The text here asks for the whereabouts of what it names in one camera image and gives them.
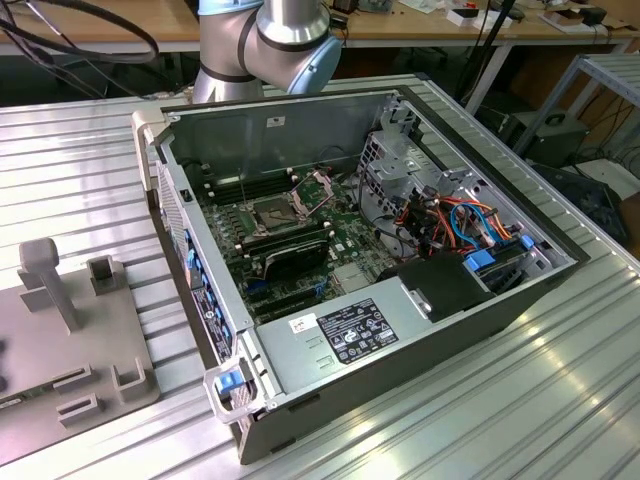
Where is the white box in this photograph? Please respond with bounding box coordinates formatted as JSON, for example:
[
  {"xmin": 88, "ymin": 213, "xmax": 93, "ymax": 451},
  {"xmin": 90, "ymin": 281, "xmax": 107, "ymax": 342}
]
[{"xmin": 446, "ymin": 7, "xmax": 514, "ymax": 30}]

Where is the black expansion card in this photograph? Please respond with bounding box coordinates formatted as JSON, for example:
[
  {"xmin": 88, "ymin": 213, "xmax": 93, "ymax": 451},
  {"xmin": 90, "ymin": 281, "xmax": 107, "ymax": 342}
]
[{"xmin": 262, "ymin": 239, "xmax": 331, "ymax": 281}]

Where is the grey parts rack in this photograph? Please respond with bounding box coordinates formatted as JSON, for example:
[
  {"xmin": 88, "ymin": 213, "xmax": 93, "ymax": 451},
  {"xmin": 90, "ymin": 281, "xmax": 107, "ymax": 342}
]
[{"xmin": 0, "ymin": 238, "xmax": 162, "ymax": 469}]

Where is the black RAM slot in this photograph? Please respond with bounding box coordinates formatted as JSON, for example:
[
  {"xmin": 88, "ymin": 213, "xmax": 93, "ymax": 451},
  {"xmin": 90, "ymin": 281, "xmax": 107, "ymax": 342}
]
[
  {"xmin": 202, "ymin": 168, "xmax": 294, "ymax": 190},
  {"xmin": 206, "ymin": 175, "xmax": 296, "ymax": 199}
]

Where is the black expansion slot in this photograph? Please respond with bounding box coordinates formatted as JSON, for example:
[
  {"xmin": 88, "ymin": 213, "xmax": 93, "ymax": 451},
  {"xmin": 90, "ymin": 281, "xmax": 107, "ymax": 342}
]
[
  {"xmin": 247, "ymin": 287, "xmax": 321, "ymax": 309},
  {"xmin": 254, "ymin": 297, "xmax": 321, "ymax": 321}
]

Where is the green RAM stick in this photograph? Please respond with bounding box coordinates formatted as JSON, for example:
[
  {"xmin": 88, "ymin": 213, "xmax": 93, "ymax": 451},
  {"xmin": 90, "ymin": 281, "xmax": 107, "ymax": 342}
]
[{"xmin": 0, "ymin": 384, "xmax": 56, "ymax": 410}]

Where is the brown cardboard box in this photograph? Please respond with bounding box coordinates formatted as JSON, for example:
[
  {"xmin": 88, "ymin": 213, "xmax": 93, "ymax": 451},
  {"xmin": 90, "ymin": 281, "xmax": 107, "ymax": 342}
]
[{"xmin": 539, "ymin": 7, "xmax": 609, "ymax": 34}]

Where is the blue data wire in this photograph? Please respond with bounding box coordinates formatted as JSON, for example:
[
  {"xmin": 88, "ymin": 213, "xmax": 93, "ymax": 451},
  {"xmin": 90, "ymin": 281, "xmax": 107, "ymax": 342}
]
[{"xmin": 448, "ymin": 199, "xmax": 501, "ymax": 249}]

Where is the wooden desk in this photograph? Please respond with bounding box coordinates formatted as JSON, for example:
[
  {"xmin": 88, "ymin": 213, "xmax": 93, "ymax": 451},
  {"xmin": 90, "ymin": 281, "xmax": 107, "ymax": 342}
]
[{"xmin": 0, "ymin": 0, "xmax": 640, "ymax": 57}]

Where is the silver chipset heatsink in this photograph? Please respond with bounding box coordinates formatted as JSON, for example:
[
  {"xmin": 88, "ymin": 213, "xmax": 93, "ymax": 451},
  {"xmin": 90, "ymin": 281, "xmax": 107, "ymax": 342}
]
[{"xmin": 332, "ymin": 264, "xmax": 369, "ymax": 294}]

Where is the orange power wire bundle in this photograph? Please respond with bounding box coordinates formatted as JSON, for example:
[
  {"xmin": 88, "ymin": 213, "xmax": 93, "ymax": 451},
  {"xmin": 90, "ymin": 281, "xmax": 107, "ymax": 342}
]
[{"xmin": 394, "ymin": 197, "xmax": 454, "ymax": 259}]

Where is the CPU socket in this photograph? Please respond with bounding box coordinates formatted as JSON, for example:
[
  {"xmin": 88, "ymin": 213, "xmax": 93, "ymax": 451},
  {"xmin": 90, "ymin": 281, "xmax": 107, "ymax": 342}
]
[{"xmin": 239, "ymin": 194, "xmax": 311, "ymax": 236}]

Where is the metal drive cage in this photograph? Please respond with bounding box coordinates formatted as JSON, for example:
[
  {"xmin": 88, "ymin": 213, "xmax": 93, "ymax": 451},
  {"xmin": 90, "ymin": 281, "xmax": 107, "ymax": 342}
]
[{"xmin": 357, "ymin": 92, "xmax": 481, "ymax": 241}]

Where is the black RAM stick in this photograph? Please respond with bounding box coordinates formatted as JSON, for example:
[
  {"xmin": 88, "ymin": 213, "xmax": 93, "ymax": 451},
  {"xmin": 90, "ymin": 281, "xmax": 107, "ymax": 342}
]
[{"xmin": 234, "ymin": 228, "xmax": 335, "ymax": 256}]

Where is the metal slat shelf frame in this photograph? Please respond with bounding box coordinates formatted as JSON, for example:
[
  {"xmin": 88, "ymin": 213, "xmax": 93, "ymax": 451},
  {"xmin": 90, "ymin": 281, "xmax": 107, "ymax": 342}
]
[{"xmin": 512, "ymin": 52, "xmax": 640, "ymax": 159}]

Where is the blue disk carrier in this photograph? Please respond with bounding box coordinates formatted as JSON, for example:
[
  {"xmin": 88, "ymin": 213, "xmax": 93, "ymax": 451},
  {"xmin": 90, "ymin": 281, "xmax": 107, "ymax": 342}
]
[{"xmin": 462, "ymin": 249, "xmax": 496, "ymax": 274}]

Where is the silver power supply unit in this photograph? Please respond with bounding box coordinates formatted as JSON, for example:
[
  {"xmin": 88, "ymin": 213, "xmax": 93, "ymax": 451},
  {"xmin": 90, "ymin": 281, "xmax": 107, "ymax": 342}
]
[{"xmin": 252, "ymin": 277, "xmax": 436, "ymax": 399}]

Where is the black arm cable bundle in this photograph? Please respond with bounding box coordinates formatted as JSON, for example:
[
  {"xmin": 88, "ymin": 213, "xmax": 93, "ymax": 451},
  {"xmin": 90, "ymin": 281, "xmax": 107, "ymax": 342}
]
[{"xmin": 0, "ymin": 0, "xmax": 161, "ymax": 99}]

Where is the metal disk bay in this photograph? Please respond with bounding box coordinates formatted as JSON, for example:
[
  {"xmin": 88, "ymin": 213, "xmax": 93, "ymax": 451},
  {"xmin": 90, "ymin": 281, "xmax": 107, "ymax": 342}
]
[{"xmin": 469, "ymin": 234, "xmax": 574, "ymax": 299}]

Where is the green motherboard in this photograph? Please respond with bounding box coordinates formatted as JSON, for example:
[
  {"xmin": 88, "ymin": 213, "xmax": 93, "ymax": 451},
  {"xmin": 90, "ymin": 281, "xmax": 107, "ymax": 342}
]
[{"xmin": 192, "ymin": 164, "xmax": 401, "ymax": 326}]

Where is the open grey PC case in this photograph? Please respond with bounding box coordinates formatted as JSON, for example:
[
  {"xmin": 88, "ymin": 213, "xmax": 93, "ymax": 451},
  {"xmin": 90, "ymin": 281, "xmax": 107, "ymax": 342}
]
[{"xmin": 130, "ymin": 87, "xmax": 591, "ymax": 466}]

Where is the blue case latch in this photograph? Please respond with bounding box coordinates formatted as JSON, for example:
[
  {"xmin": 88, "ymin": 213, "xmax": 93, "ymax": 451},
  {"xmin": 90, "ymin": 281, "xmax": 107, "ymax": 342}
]
[{"xmin": 213, "ymin": 370, "xmax": 241, "ymax": 394}]

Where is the black plastic air shroud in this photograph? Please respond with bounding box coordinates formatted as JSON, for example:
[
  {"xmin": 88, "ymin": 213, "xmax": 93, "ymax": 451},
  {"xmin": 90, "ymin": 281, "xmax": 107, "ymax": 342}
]
[{"xmin": 377, "ymin": 252, "xmax": 496, "ymax": 324}]

